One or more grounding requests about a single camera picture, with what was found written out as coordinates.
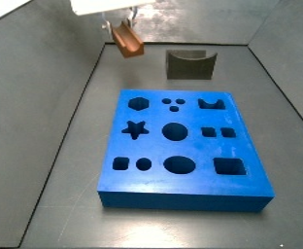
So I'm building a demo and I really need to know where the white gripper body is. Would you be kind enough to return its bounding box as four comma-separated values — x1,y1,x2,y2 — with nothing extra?
70,0,155,16

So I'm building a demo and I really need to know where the brown arch block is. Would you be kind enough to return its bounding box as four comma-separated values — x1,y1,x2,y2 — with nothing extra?
111,22,143,58

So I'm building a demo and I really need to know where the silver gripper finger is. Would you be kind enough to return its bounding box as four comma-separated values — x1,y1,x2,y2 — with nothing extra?
101,13,111,31
126,6,138,27

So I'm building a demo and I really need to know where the blue foam shape board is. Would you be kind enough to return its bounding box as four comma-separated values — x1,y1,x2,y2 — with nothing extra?
97,89,275,212

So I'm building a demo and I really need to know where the black curved fixture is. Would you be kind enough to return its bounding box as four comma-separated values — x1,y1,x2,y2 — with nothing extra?
166,50,218,80

